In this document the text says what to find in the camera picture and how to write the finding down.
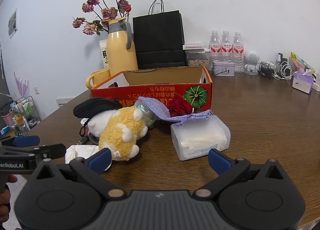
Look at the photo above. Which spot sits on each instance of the person's left hand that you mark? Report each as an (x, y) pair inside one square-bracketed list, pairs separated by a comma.
[(3, 203)]

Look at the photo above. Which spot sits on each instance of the wall poster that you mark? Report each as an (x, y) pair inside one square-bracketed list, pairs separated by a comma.
[(12, 22)]

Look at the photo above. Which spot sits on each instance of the yellow mug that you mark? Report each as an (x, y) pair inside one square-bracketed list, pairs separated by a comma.
[(100, 77)]

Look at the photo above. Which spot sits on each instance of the purple tissue pack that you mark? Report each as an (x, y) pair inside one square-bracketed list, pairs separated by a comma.
[(302, 82)]

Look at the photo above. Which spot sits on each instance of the crumpled white tissue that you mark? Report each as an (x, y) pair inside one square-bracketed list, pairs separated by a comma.
[(80, 151)]

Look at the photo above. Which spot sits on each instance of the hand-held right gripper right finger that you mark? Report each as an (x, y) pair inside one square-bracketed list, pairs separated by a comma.
[(220, 161)]

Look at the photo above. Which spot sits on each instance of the white wall outlet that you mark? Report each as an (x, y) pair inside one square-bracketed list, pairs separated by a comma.
[(37, 90)]

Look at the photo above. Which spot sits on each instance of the red fabric rose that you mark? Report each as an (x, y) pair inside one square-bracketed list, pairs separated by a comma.
[(178, 107)]

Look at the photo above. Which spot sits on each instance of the yellow thermos jug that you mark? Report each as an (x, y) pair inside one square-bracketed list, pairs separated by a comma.
[(121, 49)]

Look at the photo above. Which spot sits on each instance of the purple wall sticker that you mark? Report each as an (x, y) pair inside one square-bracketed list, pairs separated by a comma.
[(22, 87)]

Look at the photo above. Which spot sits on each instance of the white wall vent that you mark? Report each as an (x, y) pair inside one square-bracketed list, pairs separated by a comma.
[(63, 101)]

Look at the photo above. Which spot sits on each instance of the silver tin box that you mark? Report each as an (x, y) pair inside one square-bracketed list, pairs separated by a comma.
[(223, 68)]

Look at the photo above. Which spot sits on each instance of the purple knitted cloth bag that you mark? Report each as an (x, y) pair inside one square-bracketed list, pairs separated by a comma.
[(156, 107)]

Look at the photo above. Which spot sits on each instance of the white milk carton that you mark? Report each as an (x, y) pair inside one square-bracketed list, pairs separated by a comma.
[(103, 54)]

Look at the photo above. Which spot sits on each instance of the white object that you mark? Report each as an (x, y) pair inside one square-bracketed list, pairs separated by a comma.
[(317, 81)]

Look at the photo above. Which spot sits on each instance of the yellow and white plush toy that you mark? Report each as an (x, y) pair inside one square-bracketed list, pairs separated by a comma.
[(120, 132)]

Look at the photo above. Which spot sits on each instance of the black zip pouch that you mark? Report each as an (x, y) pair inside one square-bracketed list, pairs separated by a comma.
[(95, 106)]

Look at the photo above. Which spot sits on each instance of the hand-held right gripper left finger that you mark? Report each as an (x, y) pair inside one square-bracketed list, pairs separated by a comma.
[(101, 158)]

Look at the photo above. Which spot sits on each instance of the black paper bag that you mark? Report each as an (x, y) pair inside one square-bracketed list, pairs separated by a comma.
[(160, 39)]

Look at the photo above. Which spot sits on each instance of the black power adapter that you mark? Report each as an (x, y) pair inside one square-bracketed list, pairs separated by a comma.
[(284, 59)]

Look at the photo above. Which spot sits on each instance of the dark grey door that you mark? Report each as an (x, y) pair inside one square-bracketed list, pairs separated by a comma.
[(3, 101)]

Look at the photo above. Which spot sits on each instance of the clear bubble bag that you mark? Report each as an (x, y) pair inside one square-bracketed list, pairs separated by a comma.
[(147, 116)]

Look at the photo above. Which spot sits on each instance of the white round charger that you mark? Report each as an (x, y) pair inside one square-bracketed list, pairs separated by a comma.
[(85, 122)]

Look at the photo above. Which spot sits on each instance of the dried pink rose bouquet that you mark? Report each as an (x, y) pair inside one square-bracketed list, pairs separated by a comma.
[(109, 13)]

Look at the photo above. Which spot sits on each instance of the white robot-shaped speaker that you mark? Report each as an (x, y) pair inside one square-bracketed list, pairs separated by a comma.
[(251, 59)]

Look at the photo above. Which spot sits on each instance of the translucent plastic tissue box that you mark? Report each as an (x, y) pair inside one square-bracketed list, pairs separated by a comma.
[(200, 137)]

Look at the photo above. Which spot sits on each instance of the metal storage trolley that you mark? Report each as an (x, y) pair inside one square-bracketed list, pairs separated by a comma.
[(22, 117)]

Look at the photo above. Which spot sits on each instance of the colourful snack packet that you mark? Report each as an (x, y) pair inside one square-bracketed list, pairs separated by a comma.
[(300, 63)]

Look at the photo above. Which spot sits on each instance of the clear seed container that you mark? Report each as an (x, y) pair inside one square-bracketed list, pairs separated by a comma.
[(197, 57)]

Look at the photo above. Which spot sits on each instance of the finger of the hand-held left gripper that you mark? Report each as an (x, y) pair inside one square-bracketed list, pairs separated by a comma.
[(53, 151), (25, 140)]

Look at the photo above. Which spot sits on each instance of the red cardboard box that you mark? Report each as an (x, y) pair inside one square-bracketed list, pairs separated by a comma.
[(155, 92)]

